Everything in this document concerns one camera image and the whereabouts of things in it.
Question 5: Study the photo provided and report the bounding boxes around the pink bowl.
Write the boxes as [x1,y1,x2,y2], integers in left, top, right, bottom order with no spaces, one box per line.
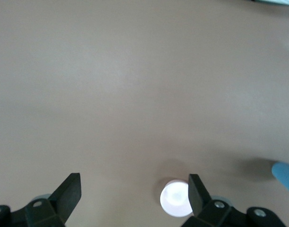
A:
[160,179,195,218]

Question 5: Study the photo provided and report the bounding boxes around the brown table cover mat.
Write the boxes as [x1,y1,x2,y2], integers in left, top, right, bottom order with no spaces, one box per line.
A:
[0,0,289,227]

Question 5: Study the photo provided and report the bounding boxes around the blue plastic cup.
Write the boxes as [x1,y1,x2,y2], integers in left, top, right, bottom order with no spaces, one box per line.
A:
[271,162,289,196]

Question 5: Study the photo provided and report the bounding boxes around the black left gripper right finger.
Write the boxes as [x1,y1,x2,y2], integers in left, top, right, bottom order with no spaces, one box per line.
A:
[181,174,287,227]

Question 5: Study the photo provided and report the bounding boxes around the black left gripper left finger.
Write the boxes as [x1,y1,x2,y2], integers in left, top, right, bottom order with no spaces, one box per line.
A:
[0,173,82,227]

